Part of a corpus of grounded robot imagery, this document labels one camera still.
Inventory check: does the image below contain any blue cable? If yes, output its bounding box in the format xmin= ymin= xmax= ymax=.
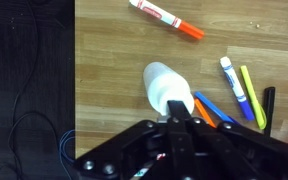
xmin=58 ymin=129 xmax=77 ymax=165

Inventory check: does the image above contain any white marker orange cap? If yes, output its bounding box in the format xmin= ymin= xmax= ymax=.
xmin=128 ymin=0 xmax=206 ymax=40

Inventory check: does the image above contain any white marker blue cap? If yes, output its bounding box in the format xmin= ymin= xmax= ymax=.
xmin=219 ymin=55 xmax=256 ymax=122

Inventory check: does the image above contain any black marker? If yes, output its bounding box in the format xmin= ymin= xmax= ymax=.
xmin=263 ymin=86 xmax=276 ymax=138

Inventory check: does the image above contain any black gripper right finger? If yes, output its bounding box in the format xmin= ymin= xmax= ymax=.
xmin=179 ymin=100 xmax=288 ymax=180

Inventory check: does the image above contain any yellow marker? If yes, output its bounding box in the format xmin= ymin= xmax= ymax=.
xmin=239 ymin=65 xmax=268 ymax=130

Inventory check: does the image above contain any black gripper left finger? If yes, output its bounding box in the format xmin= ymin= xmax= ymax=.
xmin=71 ymin=99 xmax=196 ymax=180

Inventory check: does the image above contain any white plastic bottle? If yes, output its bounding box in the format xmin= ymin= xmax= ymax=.
xmin=142 ymin=61 xmax=196 ymax=117

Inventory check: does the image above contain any black floor cable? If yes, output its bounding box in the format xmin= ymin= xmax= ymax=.
xmin=0 ymin=0 xmax=72 ymax=180

